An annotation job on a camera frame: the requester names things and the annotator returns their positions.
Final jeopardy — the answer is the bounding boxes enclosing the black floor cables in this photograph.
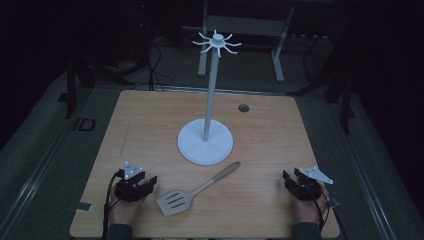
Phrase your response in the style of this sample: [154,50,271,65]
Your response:
[145,39,174,92]

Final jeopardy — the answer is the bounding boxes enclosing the white hook stand rack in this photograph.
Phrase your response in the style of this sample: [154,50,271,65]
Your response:
[177,29,243,167]

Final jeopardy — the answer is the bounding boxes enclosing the black metal stand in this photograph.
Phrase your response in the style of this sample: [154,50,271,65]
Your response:
[57,58,136,120]
[288,33,357,135]

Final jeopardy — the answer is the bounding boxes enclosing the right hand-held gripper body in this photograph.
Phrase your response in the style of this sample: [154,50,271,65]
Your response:
[287,165,335,202]

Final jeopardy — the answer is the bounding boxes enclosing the person's left hand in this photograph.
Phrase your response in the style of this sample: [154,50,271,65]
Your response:
[107,187,148,227]

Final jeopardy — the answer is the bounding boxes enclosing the person's right hand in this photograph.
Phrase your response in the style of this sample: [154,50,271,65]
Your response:
[292,184,331,226]

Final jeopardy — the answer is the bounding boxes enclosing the black floor bracket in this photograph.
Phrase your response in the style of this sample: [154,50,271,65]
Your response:
[72,117,97,132]

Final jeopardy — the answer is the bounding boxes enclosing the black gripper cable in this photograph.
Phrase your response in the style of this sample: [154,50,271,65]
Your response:
[100,169,125,240]
[312,190,349,240]

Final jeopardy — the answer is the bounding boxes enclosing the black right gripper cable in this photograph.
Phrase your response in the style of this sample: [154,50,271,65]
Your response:
[312,190,349,240]

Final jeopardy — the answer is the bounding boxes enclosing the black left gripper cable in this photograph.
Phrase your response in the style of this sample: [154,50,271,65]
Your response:
[100,169,125,240]

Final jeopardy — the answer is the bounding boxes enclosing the white metal frame desk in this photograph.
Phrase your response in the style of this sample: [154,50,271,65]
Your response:
[197,0,296,83]

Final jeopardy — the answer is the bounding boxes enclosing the slotted spatula with wooden handle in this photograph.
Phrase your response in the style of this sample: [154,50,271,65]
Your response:
[155,161,242,217]

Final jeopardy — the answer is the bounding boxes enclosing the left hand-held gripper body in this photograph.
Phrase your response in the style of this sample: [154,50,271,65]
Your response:
[114,161,148,203]

